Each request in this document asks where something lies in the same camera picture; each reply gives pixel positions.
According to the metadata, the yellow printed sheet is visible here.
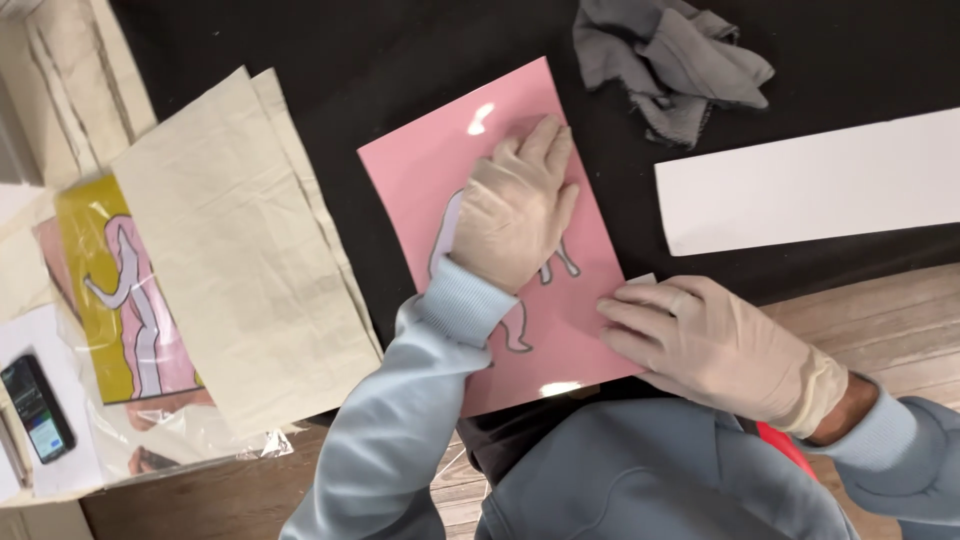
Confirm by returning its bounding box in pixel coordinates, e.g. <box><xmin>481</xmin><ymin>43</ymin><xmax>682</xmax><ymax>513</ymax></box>
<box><xmin>54</xmin><ymin>174</ymin><xmax>207</xmax><ymax>407</ymax></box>

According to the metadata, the black smartphone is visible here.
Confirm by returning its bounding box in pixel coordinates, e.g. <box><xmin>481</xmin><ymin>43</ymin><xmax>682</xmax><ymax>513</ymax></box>
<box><xmin>0</xmin><ymin>354</ymin><xmax>78</xmax><ymax>465</ymax></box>

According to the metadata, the white paper strip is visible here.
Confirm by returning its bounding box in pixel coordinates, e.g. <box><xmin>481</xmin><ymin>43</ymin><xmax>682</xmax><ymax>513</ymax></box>
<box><xmin>654</xmin><ymin>106</ymin><xmax>960</xmax><ymax>258</ymax></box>

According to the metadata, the red plastic object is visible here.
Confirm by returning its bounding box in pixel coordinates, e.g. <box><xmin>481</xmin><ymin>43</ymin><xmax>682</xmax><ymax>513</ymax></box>
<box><xmin>755</xmin><ymin>420</ymin><xmax>820</xmax><ymax>483</ymax></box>

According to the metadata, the white paper sheet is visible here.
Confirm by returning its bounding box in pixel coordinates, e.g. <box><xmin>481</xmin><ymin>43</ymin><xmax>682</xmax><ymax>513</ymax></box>
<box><xmin>0</xmin><ymin>303</ymin><xmax>107</xmax><ymax>502</ymax></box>

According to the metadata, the heap of beige fabric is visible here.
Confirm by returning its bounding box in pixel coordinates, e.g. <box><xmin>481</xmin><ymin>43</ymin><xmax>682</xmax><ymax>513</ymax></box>
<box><xmin>0</xmin><ymin>0</ymin><xmax>159</xmax><ymax>324</ymax></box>

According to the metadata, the grey crumpled cloth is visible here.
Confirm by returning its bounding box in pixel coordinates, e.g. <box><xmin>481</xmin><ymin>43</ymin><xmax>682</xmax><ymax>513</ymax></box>
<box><xmin>572</xmin><ymin>0</ymin><xmax>776</xmax><ymax>149</ymax></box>

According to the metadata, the beige canvas bag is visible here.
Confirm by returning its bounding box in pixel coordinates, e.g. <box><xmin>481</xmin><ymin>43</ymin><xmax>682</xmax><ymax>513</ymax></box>
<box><xmin>249</xmin><ymin>67</ymin><xmax>385</xmax><ymax>354</ymax></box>
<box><xmin>110</xmin><ymin>66</ymin><xmax>384</xmax><ymax>441</ymax></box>

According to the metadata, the pink glossy printed sheet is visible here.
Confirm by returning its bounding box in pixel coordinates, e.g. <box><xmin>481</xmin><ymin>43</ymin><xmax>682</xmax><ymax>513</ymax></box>
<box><xmin>357</xmin><ymin>56</ymin><xmax>648</xmax><ymax>418</ymax></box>

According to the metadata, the person's right hand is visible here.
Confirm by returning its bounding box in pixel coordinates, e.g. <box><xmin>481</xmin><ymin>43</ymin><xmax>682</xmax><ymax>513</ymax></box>
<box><xmin>596</xmin><ymin>275</ymin><xmax>849</xmax><ymax>440</ymax></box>

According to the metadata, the person's left hand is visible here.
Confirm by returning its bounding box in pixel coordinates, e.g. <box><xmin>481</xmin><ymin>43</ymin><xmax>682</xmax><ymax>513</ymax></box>
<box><xmin>448</xmin><ymin>114</ymin><xmax>581</xmax><ymax>295</ymax></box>

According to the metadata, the light blue hoodie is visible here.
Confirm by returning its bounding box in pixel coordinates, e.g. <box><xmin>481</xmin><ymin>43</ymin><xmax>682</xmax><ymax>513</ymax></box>
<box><xmin>472</xmin><ymin>396</ymin><xmax>864</xmax><ymax>540</ymax></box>

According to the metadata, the black table cover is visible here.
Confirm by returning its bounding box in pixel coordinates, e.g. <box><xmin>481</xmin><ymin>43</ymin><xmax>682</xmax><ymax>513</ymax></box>
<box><xmin>108</xmin><ymin>0</ymin><xmax>960</xmax><ymax>485</ymax></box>

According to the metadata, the clear plastic sleeve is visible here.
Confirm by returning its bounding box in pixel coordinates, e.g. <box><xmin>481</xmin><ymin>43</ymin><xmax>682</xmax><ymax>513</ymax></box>
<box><xmin>52</xmin><ymin>300</ymin><xmax>295</xmax><ymax>490</ymax></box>

